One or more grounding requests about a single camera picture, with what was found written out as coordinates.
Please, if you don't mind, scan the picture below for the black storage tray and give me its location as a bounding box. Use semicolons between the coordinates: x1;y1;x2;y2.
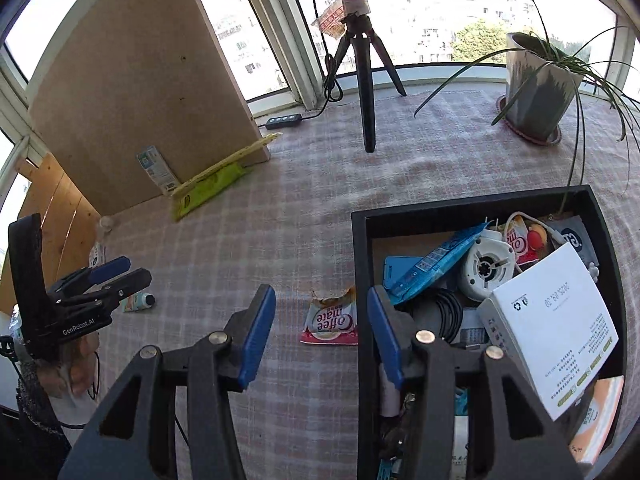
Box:
351;185;628;480

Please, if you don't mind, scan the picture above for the black ring light cable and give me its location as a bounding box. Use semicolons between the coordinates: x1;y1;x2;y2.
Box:
255;0;346;128

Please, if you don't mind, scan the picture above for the desktop with checked tablecloth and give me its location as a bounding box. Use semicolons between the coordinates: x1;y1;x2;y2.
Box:
47;87;640;480

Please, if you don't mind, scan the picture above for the black tripod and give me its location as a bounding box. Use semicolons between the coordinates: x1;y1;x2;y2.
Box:
322;0;408;153

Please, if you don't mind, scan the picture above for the white cable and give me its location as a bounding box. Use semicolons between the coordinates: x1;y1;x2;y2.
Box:
507;210;568;261

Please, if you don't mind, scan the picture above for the green spider plant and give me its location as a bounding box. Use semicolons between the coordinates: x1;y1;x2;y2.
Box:
414;0;640;216

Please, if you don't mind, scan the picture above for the slatted wooden panel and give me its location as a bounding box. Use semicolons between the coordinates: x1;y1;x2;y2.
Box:
0;152;103;313

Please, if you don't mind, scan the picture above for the snack wrapper taped to tripod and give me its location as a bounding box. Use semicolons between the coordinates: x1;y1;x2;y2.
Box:
311;2;347;39

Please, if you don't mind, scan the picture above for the grey and white plant pot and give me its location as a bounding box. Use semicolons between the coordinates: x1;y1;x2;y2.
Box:
505;32;583;141

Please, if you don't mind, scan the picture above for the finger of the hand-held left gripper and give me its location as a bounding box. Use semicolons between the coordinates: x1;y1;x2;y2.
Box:
55;268;152;313
47;256;132;298

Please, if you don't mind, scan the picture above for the orange and white packet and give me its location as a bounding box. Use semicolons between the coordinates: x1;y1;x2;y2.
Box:
570;375;626;464

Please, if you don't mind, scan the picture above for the blue wet wipes packet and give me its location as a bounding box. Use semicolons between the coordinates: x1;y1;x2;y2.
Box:
385;222;493;307

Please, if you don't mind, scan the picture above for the coiled black cable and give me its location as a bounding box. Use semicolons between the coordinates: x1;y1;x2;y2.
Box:
432;290;464;346

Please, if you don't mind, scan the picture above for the small white tube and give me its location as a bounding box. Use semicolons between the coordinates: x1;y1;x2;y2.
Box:
122;292;157;314

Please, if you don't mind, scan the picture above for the white cardboard box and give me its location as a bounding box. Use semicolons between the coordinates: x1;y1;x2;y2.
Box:
477;242;621;421

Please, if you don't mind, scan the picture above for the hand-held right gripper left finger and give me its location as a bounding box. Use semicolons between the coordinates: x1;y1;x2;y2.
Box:
60;284;277;480

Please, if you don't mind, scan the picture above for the green packet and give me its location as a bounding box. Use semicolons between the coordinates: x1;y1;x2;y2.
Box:
171;162;253;222

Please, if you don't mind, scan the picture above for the white round plug device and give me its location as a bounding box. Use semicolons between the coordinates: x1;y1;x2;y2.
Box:
457;217;516;303

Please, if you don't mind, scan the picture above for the torn red coffee creamer sachet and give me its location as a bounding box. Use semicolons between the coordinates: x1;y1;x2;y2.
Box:
300;287;359;346

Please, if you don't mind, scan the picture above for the blue and white packet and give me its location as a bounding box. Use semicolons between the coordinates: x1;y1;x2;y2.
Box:
136;146;178;196

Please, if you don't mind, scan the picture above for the person's left hand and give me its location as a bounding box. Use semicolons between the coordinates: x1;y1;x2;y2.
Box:
37;332;102;399

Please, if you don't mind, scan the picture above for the clear plastic bottle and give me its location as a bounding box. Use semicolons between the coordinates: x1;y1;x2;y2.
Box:
89;215;116;268

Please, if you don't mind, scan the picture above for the red and orange ball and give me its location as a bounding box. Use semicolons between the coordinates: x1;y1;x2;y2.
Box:
527;224;549;252

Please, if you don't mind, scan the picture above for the white window frame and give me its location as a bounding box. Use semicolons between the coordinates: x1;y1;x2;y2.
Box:
0;0;640;201

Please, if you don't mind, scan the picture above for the person's left forearm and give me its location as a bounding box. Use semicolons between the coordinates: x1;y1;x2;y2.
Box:
0;360;73;480

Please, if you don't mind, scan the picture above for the yellow tea stick packet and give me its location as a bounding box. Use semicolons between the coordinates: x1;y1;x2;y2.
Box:
170;132;283;197

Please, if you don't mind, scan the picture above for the large wooden board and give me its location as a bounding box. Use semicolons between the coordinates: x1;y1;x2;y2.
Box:
27;0;271;216

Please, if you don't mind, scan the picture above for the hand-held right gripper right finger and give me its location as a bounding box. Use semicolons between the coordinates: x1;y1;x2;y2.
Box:
367;285;583;480

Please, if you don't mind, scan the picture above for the pink pot saucer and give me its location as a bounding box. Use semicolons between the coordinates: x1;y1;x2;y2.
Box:
497;95;563;147

